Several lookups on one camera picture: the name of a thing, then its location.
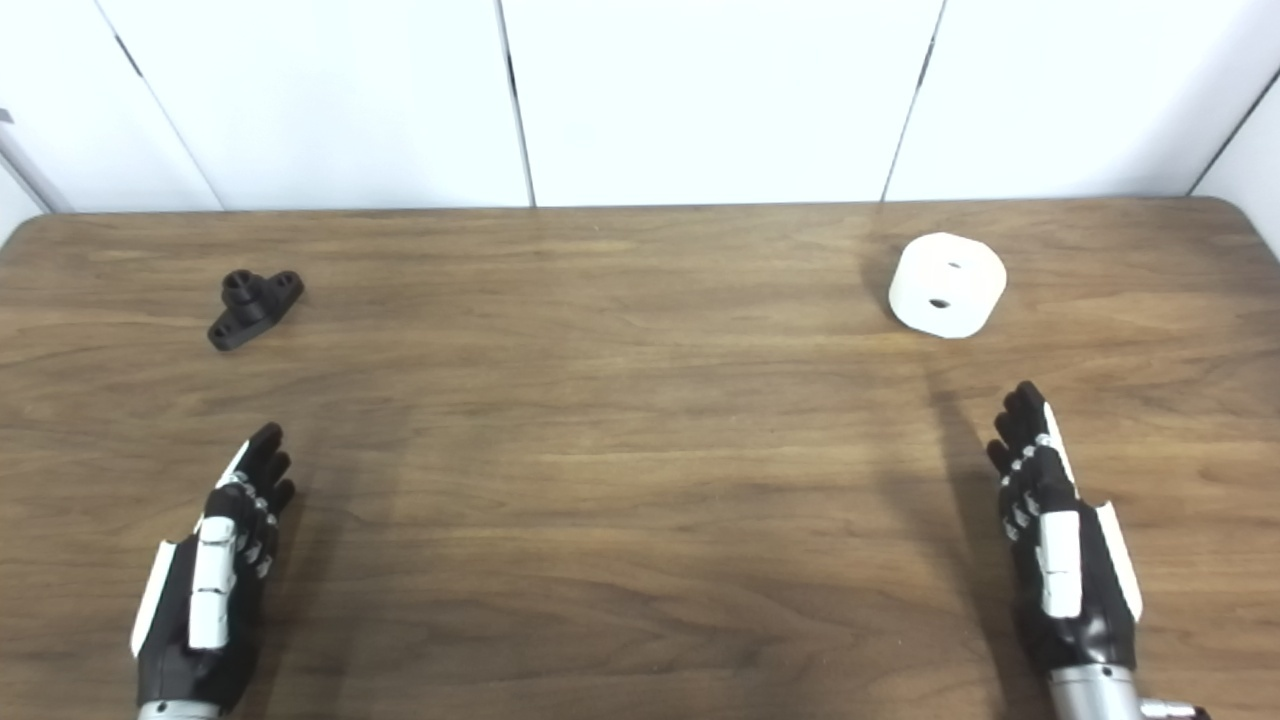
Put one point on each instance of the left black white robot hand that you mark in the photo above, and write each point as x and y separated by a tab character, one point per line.
200	640

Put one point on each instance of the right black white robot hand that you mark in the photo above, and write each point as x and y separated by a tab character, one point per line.
1080	630

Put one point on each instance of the black flanged holder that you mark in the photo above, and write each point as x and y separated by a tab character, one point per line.
250	308

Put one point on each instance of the round white piece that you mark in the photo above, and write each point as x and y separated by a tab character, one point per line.
945	285

